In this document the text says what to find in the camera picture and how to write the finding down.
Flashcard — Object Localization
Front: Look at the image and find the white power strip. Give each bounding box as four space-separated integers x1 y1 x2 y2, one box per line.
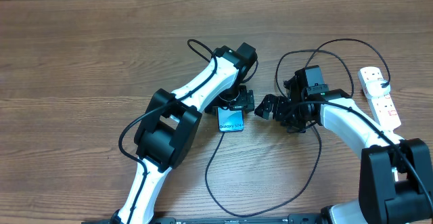
358 66 401 131

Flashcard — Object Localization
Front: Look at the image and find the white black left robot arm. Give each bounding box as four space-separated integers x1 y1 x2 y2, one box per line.
109 43 258 224

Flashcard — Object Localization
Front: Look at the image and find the blue Galaxy smartphone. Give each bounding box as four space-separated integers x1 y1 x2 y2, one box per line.
217 108 244 132

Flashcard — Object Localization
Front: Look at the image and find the white charger plug adapter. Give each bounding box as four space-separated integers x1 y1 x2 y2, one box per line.
365 80 391 99

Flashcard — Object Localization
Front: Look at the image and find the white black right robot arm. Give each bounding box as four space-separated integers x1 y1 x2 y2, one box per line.
254 66 432 223

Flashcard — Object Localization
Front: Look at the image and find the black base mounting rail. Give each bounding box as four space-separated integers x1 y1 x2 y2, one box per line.
81 212 325 224

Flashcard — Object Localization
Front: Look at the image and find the black USB charger cable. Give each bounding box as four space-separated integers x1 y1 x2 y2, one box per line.
204 38 392 218

